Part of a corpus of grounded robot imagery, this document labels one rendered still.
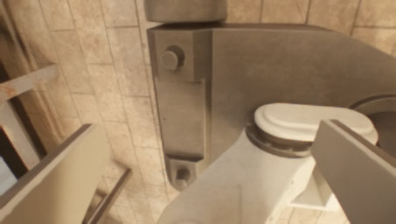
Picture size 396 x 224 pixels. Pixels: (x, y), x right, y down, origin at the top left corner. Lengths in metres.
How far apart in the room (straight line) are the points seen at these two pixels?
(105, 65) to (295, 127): 0.66
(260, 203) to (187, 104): 0.30
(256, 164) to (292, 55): 0.25
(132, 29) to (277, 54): 0.46
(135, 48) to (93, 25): 0.16
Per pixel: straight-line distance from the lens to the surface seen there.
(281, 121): 0.36
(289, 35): 0.46
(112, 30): 0.74
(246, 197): 0.29
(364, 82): 0.54
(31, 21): 0.97
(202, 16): 0.44
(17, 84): 0.85
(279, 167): 0.34
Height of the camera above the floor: 0.61
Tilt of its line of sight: 58 degrees down
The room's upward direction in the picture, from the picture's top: 158 degrees counter-clockwise
